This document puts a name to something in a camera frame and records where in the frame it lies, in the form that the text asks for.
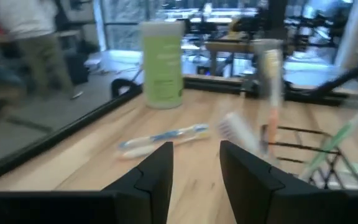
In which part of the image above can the black aluminium table frame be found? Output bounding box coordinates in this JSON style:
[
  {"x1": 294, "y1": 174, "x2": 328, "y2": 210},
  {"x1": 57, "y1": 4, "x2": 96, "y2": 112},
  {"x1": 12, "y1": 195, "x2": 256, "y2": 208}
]
[{"x1": 0, "y1": 58, "x2": 358, "y2": 189}]

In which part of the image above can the green toothbrush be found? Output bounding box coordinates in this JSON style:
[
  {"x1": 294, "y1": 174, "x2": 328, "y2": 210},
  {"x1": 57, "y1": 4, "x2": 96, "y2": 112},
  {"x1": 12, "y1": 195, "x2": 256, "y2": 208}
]
[{"x1": 298, "y1": 54, "x2": 358, "y2": 183}]

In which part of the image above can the blue toothbrush in clear wrapper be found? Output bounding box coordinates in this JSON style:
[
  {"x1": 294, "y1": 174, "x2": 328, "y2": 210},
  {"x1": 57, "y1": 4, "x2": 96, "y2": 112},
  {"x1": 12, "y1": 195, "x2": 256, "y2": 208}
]
[{"x1": 117, "y1": 123, "x2": 211, "y2": 151}]

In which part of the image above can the person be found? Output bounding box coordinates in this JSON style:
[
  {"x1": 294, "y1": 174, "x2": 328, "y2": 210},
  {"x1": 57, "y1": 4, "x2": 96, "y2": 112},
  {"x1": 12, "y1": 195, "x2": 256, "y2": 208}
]
[{"x1": 0, "y1": 0, "x2": 85, "y2": 101}]

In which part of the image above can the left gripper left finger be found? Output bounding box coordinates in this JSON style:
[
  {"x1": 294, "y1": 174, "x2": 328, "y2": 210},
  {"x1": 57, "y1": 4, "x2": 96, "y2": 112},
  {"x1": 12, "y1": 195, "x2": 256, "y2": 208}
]
[{"x1": 103, "y1": 141, "x2": 174, "y2": 224}]

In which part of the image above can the black table clamp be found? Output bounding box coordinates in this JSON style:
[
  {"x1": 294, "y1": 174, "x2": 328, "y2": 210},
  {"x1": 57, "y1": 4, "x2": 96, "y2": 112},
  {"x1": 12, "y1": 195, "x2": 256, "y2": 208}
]
[{"x1": 109, "y1": 77, "x2": 143, "y2": 100}]

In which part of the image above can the black wire caddy rack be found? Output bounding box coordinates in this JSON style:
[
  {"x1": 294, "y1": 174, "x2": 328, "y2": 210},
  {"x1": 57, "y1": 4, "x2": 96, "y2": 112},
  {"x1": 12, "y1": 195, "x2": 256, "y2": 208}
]
[{"x1": 259, "y1": 123, "x2": 358, "y2": 191}]

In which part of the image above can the wooden background table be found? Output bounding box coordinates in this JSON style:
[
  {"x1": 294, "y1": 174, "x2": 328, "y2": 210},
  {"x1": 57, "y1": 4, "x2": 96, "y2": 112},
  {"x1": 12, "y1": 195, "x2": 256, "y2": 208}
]
[{"x1": 204, "y1": 39, "x2": 261, "y2": 77}]

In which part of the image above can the white toothbrush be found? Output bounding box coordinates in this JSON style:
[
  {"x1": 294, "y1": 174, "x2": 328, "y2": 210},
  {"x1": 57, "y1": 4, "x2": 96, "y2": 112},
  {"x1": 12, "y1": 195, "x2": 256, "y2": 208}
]
[{"x1": 216, "y1": 111, "x2": 262, "y2": 155}]

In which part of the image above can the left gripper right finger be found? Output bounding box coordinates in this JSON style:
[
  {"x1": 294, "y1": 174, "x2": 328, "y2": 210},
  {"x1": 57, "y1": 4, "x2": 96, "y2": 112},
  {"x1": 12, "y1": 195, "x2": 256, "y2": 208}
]
[{"x1": 219, "y1": 139, "x2": 338, "y2": 224}]

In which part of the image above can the green disinfecting wipes canister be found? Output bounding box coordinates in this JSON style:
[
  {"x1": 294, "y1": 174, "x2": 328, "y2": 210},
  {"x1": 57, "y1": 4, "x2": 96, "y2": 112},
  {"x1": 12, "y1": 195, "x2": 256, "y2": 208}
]
[{"x1": 139, "y1": 20, "x2": 186, "y2": 110}]

